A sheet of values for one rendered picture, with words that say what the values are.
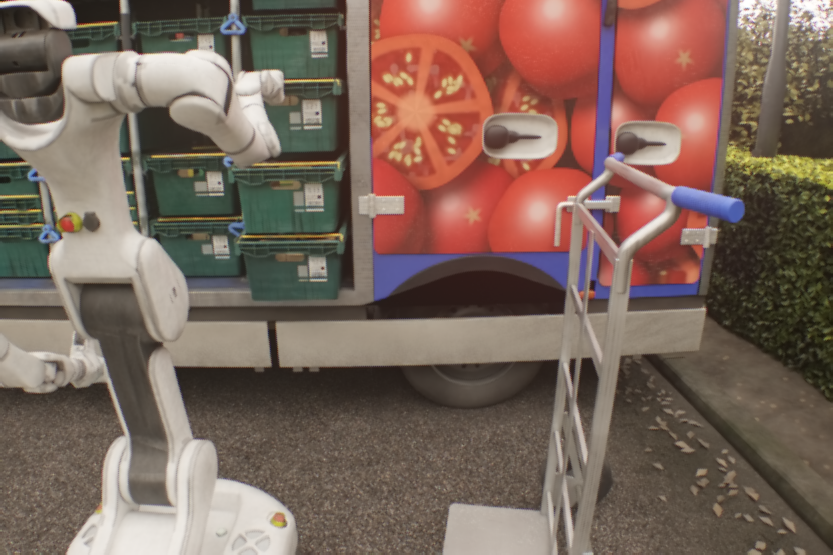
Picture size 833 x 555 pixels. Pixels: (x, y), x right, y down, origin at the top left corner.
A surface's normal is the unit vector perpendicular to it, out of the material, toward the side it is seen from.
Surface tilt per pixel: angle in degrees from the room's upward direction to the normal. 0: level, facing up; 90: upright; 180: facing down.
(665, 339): 90
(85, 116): 105
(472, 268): 90
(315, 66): 97
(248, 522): 0
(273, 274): 94
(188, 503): 63
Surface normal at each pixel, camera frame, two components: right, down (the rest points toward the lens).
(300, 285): 0.06, 0.30
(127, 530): 0.00, -0.84
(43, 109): 0.40, 0.36
